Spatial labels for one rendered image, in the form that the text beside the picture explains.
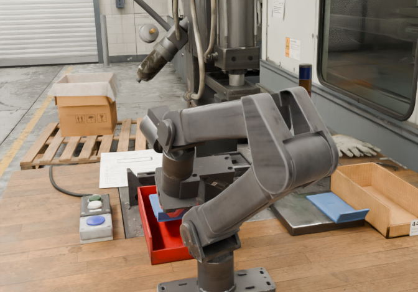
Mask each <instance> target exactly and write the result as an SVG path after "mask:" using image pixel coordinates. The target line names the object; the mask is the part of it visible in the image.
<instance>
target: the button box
mask: <svg viewBox="0 0 418 292"><path fill-rule="evenodd" d="M52 168H53V166H50V167H49V178H50V181H51V183H52V185H53V186H54V188H56V189H57V190H59V191H60V192H63V193H65V194H68V195H72V196H75V197H81V206H80V218H81V217H89V216H94V215H104V214H111V206H110V199H109V194H100V195H99V196H101V200H100V202H101V206H100V207H97V208H91V207H89V203H90V201H89V197H91V196H93V195H98V194H79V193H74V192H70V191H67V190H65V189H62V188H60V187H59V186H58V185H56V183H55V182H54V180H53V177H52Z"/></svg>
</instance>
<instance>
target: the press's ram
mask: <svg viewBox="0 0 418 292"><path fill-rule="evenodd" d="M247 72H248V69H237V70H230V71H229V73H224V72H207V73H205V83H206V84H207V85H208V86H209V87H210V88H212V89H213V90H214V91H216V92H217V93H218V94H214V98H207V99H199V100H191V104H192V107H196V106H202V105H209V104H215V103H222V102H226V101H233V100H240V99H241V97H245V96H249V95H255V94H259V93H260V92H261V88H260V87H258V86H257V85H255V84H253V83H251V82H249V81H247V80H245V79H244V74H245V73H247Z"/></svg>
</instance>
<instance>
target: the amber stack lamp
mask: <svg viewBox="0 0 418 292"><path fill-rule="evenodd" d="M298 85H299V86H298V87H304V88H305V89H306V91H307V92H309V91H311V89H312V88H311V87H312V79H308V80H303V79H299V84H298Z"/></svg>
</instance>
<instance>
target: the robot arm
mask: <svg viewBox="0 0 418 292"><path fill-rule="evenodd" d="M289 107H290V110H289ZM290 113H291V118H292V125H293V129H294V136H292V134H291V132H290V129H291V126H292V125H291V119H290ZM139 129H140V130H141V132H142V134H143V135H144V136H145V138H146V139H147V141H148V142H149V144H150V145H151V146H152V148H153V150H154V151H155V152H156V153H159V154H162V167H157V168H156V172H155V182H156V191H157V196H158V200H159V206H160V208H161V209H162V210H163V213H165V214H168V216H169V217H170V218H172V217H177V216H178V215H179V214H180V213H181V212H182V211H183V210H186V211H187V212H186V213H185V214H184V215H183V218H182V224H181V225H180V235H181V238H182V241H183V244H184V246H185V247H188V253H189V254H190V255H191V256H193V257H194V258H195V259H197V266H198V277H194V278H187V279H182V280H175V281H168V282H163V283H159V284H158V285H157V292H276V285H275V284H274V282H273V280H272V279H271V277H270V276H269V274H268V272H267V271H266V269H265V268H263V267H257V268H250V269H245V270H238V271H234V250H237V249H239V248H241V241H240V239H239V235H238V232H239V231H240V228H239V227H240V226H242V224H243V222H245V221H247V220H248V219H250V218H251V217H253V216H254V215H256V214H258V213H259V212H260V211H262V210H264V209H265V208H266V207H268V206H270V205H271V204H273V203H274V202H276V201H277V200H279V199H281V198H283V197H285V196H287V195H289V194H291V193H292V192H294V191H296V190H297V189H299V188H301V187H302V188H303V189H304V188H306V187H309V186H311V185H312V184H314V183H315V182H317V181H319V180H320V179H322V178H324V177H327V176H330V175H332V174H333V173H334V172H335V171H336V169H337V167H338V163H339V152H338V148H337V145H336V143H335V142H334V140H333V138H332V136H331V134H330V132H329V130H328V129H327V127H326V125H325V123H324V122H323V120H322V118H321V116H320V114H319V112H318V111H317V109H316V107H315V105H314V103H313V101H312V100H311V98H310V96H309V94H308V93H307V91H306V89H305V88H304V87H293V88H286V89H283V90H279V91H278V93H272V94H268V93H259V94H255V95H249V96H245V97H241V99H240V100H233V101H226V102H222V103H215V104H209V105H202V106H196V107H191V108H186V109H181V110H175V111H171V110H170V108H169V107H168V106H167V105H162V106H155V107H151V108H148V111H147V115H146V116H145V117H143V119H142V120H141V122H140V125H139ZM237 138H247V139H248V143H249V150H250V154H251V161H252V165H251V167H250V168H249V169H248V170H247V171H246V172H245V173H244V174H243V175H242V176H241V177H240V178H239V179H237V180H236V181H234V183H232V182H233V178H234V174H235V169H234V167H233V164H232V162H231V158H230V155H229V154H227V155H221V156H209V157H202V158H194V157H195V147H196V146H201V145H204V144H206V143H207V141H209V140H216V139H237ZM200 178H202V181H203V182H204V183H206V184H209V185H211V186H214V187H217V188H219V189H222V188H224V187H225V186H226V185H227V184H231V183H232V184H231V185H230V186H229V187H227V188H226V189H225V190H224V191H223V192H222V193H220V194H219V195H217V196H216V197H215V198H213V199H211V200H209V201H208V202H206V203H204V204H200V205H197V199H196V197H198V190H199V185H200ZM174 210H176V211H175V212H174Z"/></svg>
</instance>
